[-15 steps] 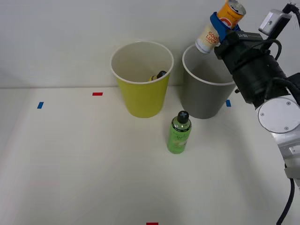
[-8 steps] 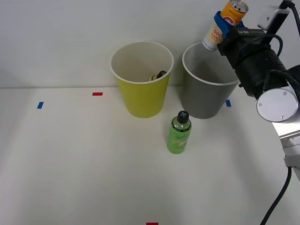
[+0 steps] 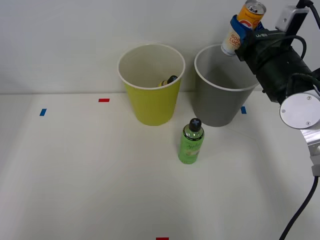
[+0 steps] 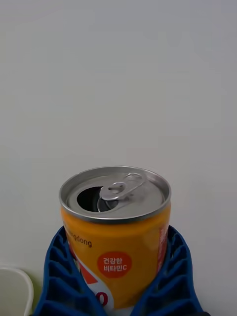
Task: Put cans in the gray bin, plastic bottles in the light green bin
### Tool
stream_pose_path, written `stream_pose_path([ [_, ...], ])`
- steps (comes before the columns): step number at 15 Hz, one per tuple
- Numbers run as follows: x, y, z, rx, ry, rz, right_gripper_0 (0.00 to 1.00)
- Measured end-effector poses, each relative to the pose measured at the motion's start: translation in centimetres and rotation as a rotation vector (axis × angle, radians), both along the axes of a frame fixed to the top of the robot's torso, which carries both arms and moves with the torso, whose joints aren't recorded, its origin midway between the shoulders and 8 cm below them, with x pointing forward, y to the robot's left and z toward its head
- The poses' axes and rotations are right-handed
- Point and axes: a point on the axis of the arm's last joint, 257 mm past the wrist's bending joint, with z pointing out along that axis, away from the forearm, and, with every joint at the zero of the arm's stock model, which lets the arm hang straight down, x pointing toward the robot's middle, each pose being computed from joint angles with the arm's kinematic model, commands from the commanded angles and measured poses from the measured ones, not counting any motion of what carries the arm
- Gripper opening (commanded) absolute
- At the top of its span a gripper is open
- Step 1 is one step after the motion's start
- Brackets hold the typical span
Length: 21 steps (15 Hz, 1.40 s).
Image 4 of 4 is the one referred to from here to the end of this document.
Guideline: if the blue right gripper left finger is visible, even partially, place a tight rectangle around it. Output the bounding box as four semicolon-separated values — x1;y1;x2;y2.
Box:
32;226;108;316

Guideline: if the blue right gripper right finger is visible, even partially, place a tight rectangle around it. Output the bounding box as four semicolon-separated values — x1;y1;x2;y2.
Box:
133;225;205;316

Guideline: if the orange drink can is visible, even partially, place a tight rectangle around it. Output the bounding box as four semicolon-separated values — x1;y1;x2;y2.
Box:
58;165;172;311

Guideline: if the yellow-green plastic waste bin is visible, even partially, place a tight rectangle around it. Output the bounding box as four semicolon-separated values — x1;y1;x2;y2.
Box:
0;266;42;316

